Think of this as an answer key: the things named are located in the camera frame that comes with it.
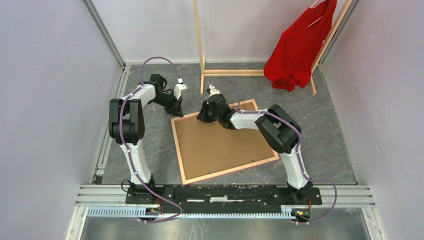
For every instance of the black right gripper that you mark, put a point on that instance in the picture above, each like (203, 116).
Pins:
(202, 115)

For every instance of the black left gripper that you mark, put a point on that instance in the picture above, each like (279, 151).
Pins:
(175, 109)

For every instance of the pink wooden picture frame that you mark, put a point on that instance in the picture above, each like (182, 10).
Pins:
(228, 172)

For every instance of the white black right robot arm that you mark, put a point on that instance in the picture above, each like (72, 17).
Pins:
(280, 130)

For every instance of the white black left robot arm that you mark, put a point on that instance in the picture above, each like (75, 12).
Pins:
(126, 125)

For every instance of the red t-shirt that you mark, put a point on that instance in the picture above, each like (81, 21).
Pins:
(290, 64)

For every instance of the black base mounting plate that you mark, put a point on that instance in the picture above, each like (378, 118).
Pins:
(222, 199)

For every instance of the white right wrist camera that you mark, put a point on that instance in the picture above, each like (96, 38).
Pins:
(212, 90)

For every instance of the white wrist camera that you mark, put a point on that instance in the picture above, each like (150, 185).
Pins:
(180, 88)
(212, 90)

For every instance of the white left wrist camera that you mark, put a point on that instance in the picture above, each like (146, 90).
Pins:
(180, 88)

